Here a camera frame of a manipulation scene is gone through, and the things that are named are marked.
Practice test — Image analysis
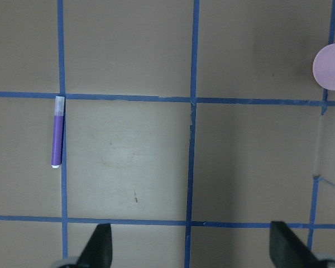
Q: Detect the purple highlighter pen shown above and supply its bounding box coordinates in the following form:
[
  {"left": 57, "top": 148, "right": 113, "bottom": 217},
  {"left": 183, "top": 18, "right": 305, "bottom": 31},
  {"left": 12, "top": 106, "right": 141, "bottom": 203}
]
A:
[{"left": 51, "top": 96, "right": 65, "bottom": 169}]

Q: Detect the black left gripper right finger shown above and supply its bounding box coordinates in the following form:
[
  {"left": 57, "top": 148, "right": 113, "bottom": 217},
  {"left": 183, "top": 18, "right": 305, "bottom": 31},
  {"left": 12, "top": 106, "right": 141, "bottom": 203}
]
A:
[{"left": 269, "top": 221, "right": 323, "bottom": 268}]

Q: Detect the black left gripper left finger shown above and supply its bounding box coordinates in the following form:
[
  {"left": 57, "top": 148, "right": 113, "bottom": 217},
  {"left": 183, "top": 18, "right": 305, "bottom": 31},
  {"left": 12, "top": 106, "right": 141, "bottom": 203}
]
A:
[{"left": 72, "top": 223, "right": 113, "bottom": 268}]

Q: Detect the pink mesh cup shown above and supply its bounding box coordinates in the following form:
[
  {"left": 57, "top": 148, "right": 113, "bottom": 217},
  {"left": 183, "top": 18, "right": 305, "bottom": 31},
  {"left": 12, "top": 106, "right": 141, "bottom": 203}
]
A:
[{"left": 313, "top": 44, "right": 335, "bottom": 90}]

